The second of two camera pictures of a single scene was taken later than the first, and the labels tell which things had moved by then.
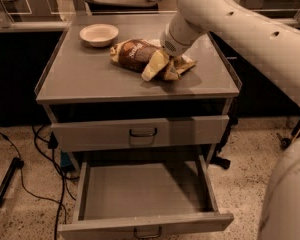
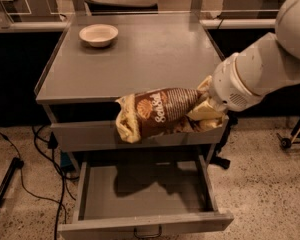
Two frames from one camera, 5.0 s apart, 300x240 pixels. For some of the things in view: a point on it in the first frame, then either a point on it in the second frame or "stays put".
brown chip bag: [134, 54] to [155, 111]
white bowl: [99, 34] stays put
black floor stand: [16, 163] stays put
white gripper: [174, 45] to [227, 82]
